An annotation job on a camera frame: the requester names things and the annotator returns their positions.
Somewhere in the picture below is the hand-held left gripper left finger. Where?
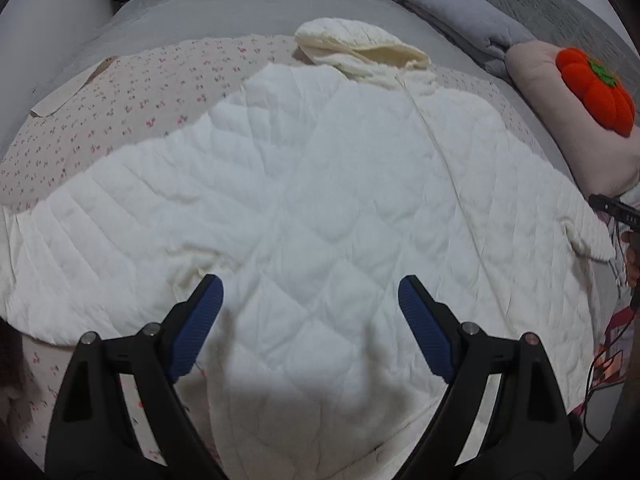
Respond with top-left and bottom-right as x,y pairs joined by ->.
44,274 -> 226,480

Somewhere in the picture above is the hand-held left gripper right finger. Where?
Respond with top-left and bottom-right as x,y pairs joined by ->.
398,274 -> 588,480

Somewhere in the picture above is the white quilted hooded jacket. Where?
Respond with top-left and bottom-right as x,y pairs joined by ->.
0,16 -> 617,480

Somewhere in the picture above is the person's right hand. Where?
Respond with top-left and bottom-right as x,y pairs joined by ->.
621,230 -> 640,287

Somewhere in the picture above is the orange pumpkin plush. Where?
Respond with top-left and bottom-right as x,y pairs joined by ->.
555,47 -> 636,137

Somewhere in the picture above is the pink pillow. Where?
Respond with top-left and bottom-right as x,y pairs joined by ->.
504,41 -> 640,196

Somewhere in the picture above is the pink printed cloth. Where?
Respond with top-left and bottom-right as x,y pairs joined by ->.
575,210 -> 640,411

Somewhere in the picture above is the grey quilted pillow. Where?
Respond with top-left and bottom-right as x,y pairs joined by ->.
470,0 -> 633,81

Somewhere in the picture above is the floral print blanket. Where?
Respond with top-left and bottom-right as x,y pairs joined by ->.
0,34 -> 581,480

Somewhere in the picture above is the grey folded blanket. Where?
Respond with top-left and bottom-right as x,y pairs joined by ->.
386,0 -> 538,78

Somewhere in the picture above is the grey bed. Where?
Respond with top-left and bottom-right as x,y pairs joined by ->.
30,0 -> 588,196

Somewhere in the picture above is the black cable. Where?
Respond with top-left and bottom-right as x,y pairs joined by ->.
582,290 -> 640,443

